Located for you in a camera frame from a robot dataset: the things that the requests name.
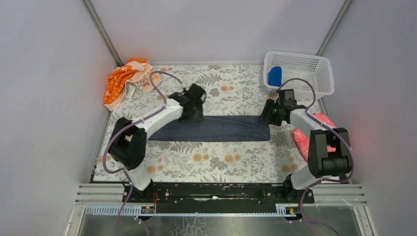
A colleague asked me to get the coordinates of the white plastic basket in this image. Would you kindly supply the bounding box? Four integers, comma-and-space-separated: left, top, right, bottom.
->
263, 51, 334, 99

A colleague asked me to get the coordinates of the blue towel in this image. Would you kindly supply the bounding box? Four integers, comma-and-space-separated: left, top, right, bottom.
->
268, 66, 282, 87

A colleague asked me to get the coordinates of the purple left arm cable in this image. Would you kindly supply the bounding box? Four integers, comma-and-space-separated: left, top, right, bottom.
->
102, 71, 183, 236

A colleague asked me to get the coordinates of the pink patterned towel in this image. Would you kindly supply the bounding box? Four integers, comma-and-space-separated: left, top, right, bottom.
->
292, 113, 335, 161

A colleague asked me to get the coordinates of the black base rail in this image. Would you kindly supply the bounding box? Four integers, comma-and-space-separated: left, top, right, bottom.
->
122, 182, 315, 214

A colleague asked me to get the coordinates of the dark grey towel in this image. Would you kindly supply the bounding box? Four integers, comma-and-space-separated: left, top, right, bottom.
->
149, 116, 270, 142

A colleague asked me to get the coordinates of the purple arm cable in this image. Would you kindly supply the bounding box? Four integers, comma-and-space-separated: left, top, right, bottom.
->
276, 78, 355, 236
102, 71, 183, 236

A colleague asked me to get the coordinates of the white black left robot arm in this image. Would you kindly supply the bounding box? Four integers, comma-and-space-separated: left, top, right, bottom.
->
105, 84, 206, 191

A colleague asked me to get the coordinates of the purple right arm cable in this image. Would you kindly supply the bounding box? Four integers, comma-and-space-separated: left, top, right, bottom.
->
276, 78, 355, 236

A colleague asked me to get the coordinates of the floral tablecloth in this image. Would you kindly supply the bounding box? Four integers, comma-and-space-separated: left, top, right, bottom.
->
103, 65, 306, 182

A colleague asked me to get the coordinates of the orange white towel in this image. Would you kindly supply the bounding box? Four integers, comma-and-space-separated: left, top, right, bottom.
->
103, 58, 162, 111

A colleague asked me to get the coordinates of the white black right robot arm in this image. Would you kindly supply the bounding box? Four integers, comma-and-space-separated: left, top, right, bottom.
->
260, 89, 354, 194

